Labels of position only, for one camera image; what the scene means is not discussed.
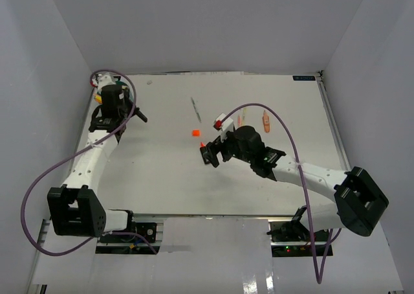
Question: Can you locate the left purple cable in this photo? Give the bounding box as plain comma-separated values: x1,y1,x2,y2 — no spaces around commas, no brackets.
20,69,160,257

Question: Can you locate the green clear pen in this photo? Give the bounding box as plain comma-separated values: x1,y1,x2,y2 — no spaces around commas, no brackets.
190,97,202,124

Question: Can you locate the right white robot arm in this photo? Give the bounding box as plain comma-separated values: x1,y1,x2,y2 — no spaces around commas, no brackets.
200,126,389,242

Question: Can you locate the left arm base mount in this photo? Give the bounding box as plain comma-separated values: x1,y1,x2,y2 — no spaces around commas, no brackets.
95,221,162,255

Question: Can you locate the black highlighter orange tip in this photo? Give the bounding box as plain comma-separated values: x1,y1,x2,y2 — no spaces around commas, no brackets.
199,142,210,164

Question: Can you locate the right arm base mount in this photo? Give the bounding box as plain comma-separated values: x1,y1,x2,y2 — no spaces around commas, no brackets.
267,207,312,258

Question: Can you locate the yellow clear highlighter pen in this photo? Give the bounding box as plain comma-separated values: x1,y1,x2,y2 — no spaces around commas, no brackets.
241,107,246,126

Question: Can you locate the yellow capped white marker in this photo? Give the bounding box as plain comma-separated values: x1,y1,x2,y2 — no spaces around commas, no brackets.
94,95,102,104

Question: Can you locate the orange highlighter cap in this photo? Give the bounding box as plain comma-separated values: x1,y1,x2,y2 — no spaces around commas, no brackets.
192,130,201,137

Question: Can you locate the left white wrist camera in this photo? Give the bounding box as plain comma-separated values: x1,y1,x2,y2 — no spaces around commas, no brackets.
90,72,116,91

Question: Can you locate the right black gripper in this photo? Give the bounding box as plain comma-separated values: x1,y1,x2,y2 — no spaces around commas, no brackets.
203,129,253,168

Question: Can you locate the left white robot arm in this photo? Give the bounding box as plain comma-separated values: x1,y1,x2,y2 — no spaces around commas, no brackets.
47,84,147,242

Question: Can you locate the teal round organizer container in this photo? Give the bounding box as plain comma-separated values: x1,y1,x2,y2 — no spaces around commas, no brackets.
116,80,135,102

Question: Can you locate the blue label sticker right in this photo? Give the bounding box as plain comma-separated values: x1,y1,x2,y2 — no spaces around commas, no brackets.
292,75,316,81

